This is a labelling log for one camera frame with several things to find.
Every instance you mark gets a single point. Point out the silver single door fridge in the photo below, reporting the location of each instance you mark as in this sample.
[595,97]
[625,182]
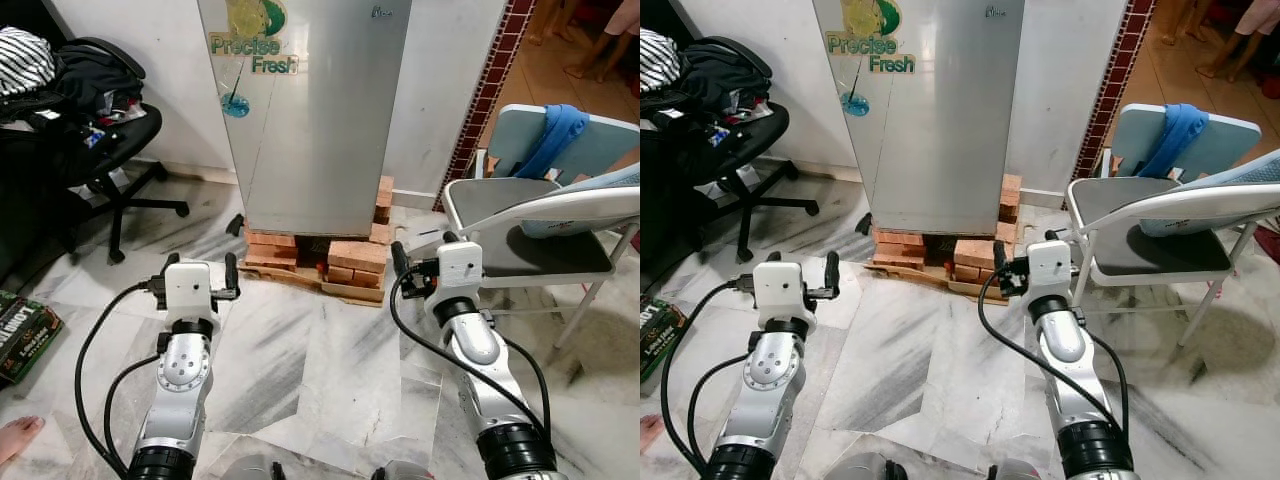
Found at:
[320,130]
[940,130]

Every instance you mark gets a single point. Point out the small black plastic piece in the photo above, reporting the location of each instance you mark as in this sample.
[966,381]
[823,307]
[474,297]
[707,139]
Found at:
[864,225]
[236,226]

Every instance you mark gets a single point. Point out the white grey folding chair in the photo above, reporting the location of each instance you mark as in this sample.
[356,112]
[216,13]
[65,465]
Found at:
[530,255]
[1150,255]

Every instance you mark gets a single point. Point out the black swivel office chair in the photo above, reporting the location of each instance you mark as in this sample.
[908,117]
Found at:
[750,135]
[120,135]

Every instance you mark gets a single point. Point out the green printed carton box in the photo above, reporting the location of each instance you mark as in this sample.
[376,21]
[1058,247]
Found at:
[660,340]
[25,340]

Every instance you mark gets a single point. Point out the blue cloth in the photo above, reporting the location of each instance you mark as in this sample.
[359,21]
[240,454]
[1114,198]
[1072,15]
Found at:
[1175,135]
[555,135]

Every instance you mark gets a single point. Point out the grey robot left leg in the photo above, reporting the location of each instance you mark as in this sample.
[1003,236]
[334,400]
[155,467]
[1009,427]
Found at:
[865,467]
[250,468]

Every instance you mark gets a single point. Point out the grey robot leg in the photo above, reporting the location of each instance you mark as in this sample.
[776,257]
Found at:
[865,467]
[400,472]
[1012,471]
[250,468]

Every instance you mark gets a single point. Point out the light blue plastic board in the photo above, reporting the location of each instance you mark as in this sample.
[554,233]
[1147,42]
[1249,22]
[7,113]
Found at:
[610,140]
[1235,135]

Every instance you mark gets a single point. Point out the black clothes pile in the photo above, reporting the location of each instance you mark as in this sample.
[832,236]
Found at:
[95,75]
[725,75]

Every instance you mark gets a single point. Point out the grey robot right leg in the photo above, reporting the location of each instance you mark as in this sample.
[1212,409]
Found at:
[400,472]
[1012,471]

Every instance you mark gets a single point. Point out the person bare foot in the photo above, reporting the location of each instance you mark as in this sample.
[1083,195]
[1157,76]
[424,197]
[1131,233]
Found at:
[648,435]
[15,440]

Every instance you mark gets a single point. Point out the black white striped cloth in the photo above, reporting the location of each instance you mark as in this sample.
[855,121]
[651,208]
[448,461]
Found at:
[655,60]
[25,60]

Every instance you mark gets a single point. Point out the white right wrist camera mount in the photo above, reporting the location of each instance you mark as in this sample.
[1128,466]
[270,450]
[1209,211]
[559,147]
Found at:
[462,268]
[1050,268]

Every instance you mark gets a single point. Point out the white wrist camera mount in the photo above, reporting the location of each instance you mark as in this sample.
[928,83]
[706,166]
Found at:
[1050,268]
[188,290]
[462,268]
[780,292]

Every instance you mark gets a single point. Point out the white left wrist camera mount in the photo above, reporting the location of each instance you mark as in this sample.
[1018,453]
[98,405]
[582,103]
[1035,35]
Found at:
[780,292]
[188,290]

